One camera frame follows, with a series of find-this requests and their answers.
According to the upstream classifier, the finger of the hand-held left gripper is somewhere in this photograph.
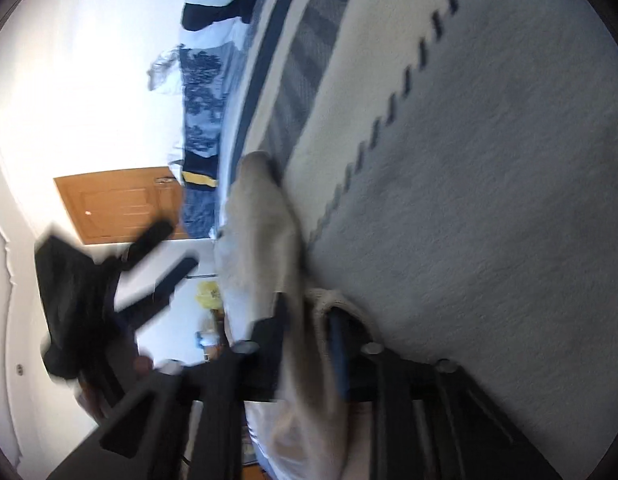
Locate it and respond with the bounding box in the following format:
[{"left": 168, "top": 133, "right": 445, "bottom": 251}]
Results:
[
  {"left": 153, "top": 257, "right": 200, "bottom": 311},
  {"left": 120, "top": 220, "right": 175, "bottom": 272}
]

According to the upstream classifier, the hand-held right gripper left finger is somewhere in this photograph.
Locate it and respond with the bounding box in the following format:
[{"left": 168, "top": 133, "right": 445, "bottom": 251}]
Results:
[{"left": 46, "top": 305, "right": 290, "bottom": 480}]

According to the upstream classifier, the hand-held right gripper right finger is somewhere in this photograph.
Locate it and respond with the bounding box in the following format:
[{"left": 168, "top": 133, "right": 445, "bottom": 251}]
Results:
[{"left": 329, "top": 307, "right": 564, "bottom": 480}]

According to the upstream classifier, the cream knitted garment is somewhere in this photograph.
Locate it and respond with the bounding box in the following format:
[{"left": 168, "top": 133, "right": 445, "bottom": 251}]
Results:
[{"left": 213, "top": 151, "right": 385, "bottom": 480}]

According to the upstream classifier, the yellow plastic bag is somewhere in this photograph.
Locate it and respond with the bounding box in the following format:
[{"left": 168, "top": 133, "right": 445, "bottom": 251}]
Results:
[{"left": 196, "top": 281, "right": 222, "bottom": 310}]

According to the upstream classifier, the wooden door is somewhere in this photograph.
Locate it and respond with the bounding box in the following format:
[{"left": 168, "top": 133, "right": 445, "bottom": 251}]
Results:
[{"left": 53, "top": 166, "right": 191, "bottom": 245}]

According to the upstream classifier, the blue patterned quilt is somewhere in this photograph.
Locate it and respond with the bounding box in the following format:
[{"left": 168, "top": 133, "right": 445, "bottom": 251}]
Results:
[{"left": 176, "top": 0, "right": 295, "bottom": 241}]

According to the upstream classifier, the blue white striped blanket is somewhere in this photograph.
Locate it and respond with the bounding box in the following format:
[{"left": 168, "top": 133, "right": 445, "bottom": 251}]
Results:
[{"left": 221, "top": 0, "right": 618, "bottom": 480}]

